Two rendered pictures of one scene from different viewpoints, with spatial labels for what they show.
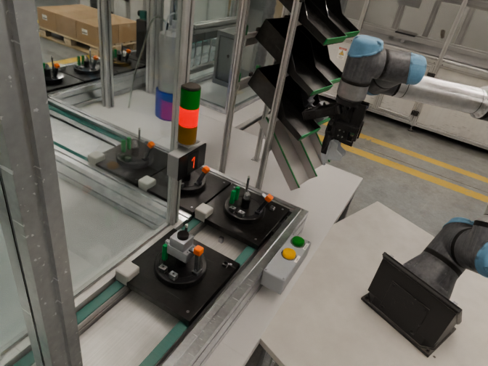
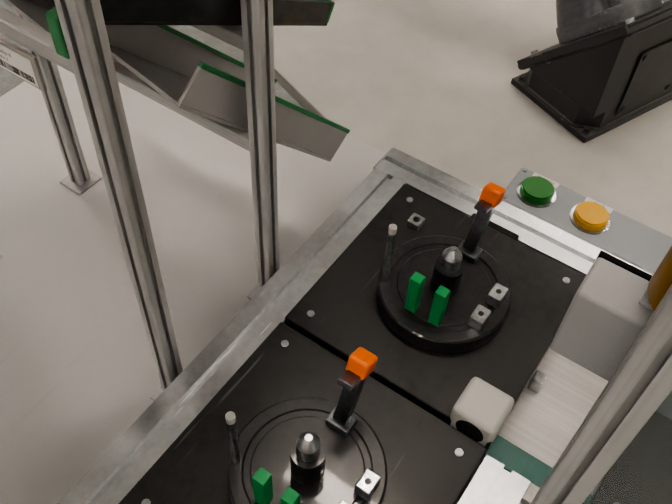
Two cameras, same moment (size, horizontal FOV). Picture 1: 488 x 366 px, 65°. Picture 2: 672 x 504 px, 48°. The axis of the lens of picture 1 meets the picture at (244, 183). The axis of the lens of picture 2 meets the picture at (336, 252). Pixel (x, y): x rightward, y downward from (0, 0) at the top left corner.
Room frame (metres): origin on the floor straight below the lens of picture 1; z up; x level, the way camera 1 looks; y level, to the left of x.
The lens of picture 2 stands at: (1.10, 0.47, 1.63)
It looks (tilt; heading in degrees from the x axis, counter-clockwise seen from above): 51 degrees down; 277
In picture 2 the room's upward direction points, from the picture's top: 4 degrees clockwise
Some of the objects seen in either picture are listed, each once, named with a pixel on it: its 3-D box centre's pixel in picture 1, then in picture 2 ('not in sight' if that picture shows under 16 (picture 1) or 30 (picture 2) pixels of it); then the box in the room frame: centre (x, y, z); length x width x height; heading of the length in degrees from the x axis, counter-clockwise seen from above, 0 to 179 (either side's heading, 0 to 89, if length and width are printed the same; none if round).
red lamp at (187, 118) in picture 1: (189, 115); not in sight; (0.92, 0.17, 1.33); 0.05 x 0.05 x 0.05
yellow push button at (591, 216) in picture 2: (288, 254); (590, 218); (0.88, -0.17, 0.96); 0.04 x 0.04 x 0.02
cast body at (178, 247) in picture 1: (179, 242); not in sight; (0.74, 0.14, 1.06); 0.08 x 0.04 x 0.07; 66
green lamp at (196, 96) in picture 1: (190, 96); not in sight; (0.92, 0.17, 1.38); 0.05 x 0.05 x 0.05
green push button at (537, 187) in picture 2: (298, 242); (536, 192); (0.94, -0.20, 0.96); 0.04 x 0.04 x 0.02
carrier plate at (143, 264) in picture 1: (180, 271); not in sight; (0.74, 0.13, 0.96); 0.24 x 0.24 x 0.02; 66
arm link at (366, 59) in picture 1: (363, 60); not in sight; (1.00, -0.24, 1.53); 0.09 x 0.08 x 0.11; 95
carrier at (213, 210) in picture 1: (245, 200); (447, 273); (1.04, -0.02, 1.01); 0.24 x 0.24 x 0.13; 66
